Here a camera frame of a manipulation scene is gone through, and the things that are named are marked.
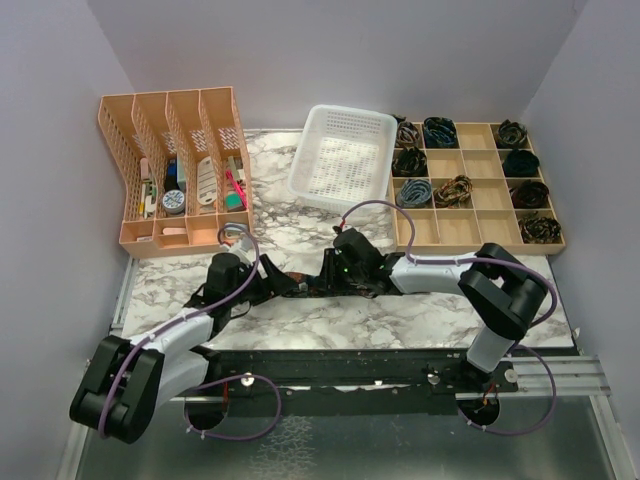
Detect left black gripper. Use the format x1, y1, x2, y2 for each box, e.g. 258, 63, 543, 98
227, 254, 297, 307

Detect navy floral tie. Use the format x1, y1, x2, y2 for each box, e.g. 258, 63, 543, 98
281, 272, 377, 299

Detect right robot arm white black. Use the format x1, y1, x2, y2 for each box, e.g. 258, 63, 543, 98
326, 227, 557, 391

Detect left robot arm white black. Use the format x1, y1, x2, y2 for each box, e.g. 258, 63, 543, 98
69, 253, 299, 444

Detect rolled blue grey tie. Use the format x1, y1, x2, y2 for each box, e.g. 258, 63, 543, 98
395, 179, 432, 209

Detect teal eraser block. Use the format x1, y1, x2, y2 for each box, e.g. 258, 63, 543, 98
225, 193, 245, 212

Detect white plastic basket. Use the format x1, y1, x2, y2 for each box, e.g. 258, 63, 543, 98
287, 104, 398, 214

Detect rolled dark olive tie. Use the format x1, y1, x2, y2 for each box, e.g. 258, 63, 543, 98
391, 147, 428, 177

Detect rolled gold paisley tie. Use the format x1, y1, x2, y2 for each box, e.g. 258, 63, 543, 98
433, 175, 473, 208

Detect round blue patterned tin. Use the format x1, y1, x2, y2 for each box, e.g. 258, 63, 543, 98
161, 189, 186, 215

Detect white perforated card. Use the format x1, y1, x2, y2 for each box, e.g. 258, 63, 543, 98
197, 156, 217, 206

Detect wooden compartment tray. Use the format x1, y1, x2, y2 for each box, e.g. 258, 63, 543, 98
389, 120, 565, 255

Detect rolled striped brown tie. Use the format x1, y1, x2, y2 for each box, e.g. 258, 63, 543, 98
395, 121, 423, 148

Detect peach file organizer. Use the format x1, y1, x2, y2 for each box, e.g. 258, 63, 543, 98
98, 87, 253, 259

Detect rolled teal dark tie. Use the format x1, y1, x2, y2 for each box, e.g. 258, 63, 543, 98
423, 117, 458, 149

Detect rolled black gold tie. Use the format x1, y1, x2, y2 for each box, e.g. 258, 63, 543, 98
518, 212, 562, 244

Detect rolled dark red tie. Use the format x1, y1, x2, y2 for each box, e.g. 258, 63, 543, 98
510, 180, 549, 209

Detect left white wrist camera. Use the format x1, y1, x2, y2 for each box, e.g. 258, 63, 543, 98
221, 235, 254, 264

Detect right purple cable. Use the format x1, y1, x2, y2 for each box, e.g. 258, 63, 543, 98
339, 199, 560, 435

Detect purple cable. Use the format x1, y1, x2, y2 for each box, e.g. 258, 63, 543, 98
98, 222, 284, 442
339, 199, 560, 435

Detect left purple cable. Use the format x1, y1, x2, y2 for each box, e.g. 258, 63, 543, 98
98, 222, 284, 442

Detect black metal base rail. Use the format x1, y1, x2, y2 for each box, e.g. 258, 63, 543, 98
99, 344, 584, 417

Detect aluminium frame rail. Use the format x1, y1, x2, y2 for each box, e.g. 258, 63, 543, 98
179, 348, 611, 399

